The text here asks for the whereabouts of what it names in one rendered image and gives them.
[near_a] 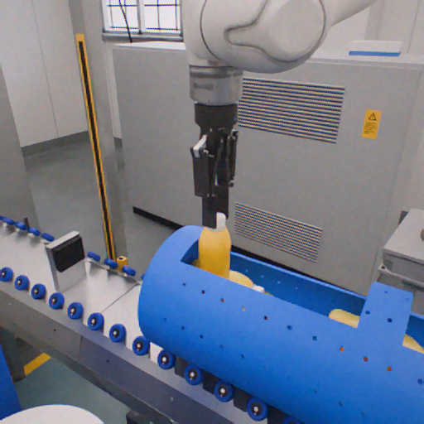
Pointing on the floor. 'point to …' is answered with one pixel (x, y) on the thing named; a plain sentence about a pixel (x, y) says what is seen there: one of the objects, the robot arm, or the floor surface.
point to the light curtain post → (99, 122)
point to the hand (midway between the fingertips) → (215, 206)
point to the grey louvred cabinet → (282, 156)
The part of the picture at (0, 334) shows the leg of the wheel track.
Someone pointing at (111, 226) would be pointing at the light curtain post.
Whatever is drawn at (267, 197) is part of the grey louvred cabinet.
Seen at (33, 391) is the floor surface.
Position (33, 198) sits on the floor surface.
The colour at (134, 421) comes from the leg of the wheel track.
